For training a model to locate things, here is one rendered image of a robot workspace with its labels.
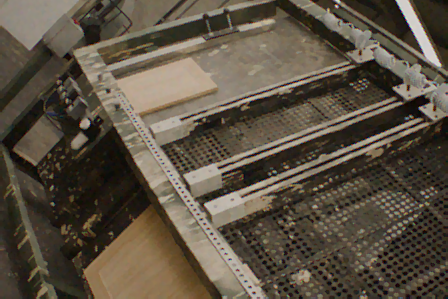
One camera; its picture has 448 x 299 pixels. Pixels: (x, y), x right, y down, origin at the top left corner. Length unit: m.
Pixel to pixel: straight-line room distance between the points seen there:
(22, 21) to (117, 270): 4.35
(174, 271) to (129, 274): 0.23
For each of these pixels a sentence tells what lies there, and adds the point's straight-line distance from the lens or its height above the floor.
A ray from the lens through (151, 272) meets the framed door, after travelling 2.28.
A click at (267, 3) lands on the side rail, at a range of 3.37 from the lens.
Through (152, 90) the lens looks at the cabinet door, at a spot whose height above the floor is 1.00.
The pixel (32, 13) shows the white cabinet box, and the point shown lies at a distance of 6.36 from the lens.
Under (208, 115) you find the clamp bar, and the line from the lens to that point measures 2.37.
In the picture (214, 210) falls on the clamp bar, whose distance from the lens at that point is 1.95.
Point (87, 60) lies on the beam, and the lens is 2.93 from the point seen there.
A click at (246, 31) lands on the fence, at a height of 1.54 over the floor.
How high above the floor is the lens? 1.23
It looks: level
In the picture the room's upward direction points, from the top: 47 degrees clockwise
